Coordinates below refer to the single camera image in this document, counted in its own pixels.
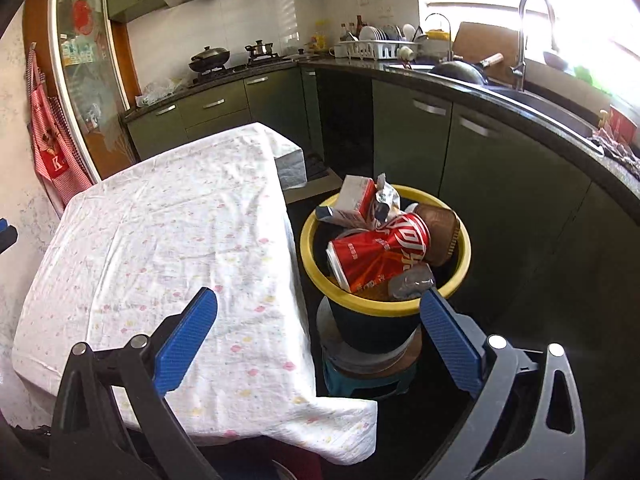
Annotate window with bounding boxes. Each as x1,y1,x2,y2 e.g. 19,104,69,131
415,0,640,126

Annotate brown wooden door frame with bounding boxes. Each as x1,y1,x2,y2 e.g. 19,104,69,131
22,0,143,181

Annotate brown plastic container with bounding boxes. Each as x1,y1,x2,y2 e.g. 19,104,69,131
412,203,462,267

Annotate steel kitchen sink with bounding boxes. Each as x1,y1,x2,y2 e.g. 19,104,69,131
390,60,606,153

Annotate red box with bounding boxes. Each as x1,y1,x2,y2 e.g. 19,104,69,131
607,105,640,143

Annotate small metal kettle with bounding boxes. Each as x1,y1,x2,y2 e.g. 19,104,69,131
245,40,275,63

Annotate red checked apron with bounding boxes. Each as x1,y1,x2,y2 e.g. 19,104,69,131
24,42,96,196

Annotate patterned rag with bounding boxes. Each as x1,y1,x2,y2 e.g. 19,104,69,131
587,127,640,168

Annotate yellow container with handle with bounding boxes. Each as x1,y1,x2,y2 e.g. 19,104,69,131
424,14,455,43

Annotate white printed tablecloth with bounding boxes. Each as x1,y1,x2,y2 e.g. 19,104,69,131
11,122,378,466

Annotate teal plastic stool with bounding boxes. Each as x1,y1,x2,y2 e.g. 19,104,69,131
322,355,418,401

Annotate steel faucet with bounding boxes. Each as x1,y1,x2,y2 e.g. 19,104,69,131
510,0,557,92

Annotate wooden cutting board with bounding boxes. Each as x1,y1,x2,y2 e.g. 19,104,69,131
452,21,521,68

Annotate snack wrapper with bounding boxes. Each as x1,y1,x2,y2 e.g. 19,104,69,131
370,172,401,223

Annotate gas stove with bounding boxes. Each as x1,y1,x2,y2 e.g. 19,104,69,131
190,55,301,86

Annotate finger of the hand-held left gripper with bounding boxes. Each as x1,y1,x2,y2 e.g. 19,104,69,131
0,217,19,256

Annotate flat cardboard sheet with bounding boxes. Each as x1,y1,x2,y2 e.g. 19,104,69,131
285,170,343,206

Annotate dark kitchen countertop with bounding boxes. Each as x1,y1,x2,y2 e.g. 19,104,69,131
122,55,640,181

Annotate red drink can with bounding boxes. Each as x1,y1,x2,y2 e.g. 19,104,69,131
326,212,432,293

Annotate black wok with lid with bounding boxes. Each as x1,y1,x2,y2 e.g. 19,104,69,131
188,46,232,73

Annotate black bin with yellow rim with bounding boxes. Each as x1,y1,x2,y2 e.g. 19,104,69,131
300,185,472,356

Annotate white plastic bag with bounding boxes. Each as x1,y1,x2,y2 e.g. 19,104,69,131
135,80,183,108

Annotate white and red carton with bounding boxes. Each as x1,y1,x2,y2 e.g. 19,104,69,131
336,175,377,221

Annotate grey plastic wrapper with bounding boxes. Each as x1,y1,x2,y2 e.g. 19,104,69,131
387,262,436,301

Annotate white dish rack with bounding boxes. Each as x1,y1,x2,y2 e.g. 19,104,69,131
332,25,426,61

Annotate green base cabinet unit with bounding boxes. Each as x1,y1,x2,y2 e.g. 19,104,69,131
125,67,640,391

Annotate dark wok with handle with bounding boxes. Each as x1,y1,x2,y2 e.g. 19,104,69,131
430,52,505,86

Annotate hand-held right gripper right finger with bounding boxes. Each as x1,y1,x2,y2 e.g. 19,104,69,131
415,287,586,480

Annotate glass sliding door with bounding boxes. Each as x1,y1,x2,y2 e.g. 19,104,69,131
47,0,138,181

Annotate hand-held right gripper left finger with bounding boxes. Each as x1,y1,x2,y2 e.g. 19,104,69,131
50,287,221,480

